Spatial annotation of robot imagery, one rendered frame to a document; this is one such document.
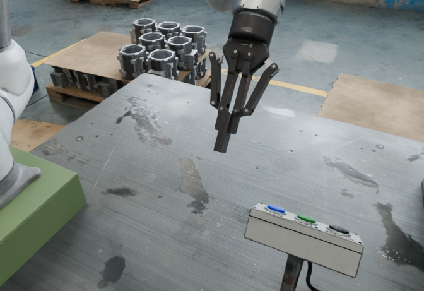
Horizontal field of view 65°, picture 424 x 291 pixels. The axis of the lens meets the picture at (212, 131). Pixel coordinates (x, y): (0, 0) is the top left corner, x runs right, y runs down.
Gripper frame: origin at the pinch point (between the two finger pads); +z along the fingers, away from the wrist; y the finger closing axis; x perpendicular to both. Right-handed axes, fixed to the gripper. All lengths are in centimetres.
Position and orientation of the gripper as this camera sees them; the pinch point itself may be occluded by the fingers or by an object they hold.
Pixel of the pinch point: (224, 132)
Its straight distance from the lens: 58.5
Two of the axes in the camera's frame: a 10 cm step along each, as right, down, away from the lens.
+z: -2.6, 9.7, 0.0
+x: 3.1, 0.9, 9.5
